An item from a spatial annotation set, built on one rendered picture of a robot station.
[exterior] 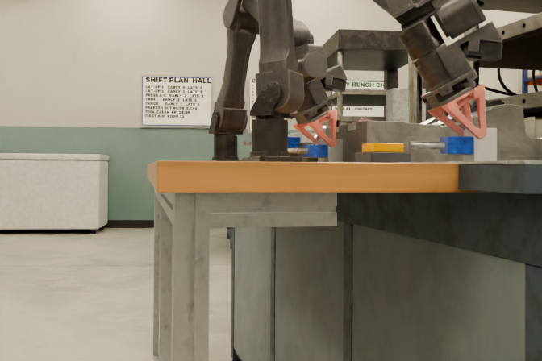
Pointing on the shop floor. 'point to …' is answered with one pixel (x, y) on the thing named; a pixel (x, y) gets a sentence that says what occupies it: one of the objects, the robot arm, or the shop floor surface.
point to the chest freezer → (53, 191)
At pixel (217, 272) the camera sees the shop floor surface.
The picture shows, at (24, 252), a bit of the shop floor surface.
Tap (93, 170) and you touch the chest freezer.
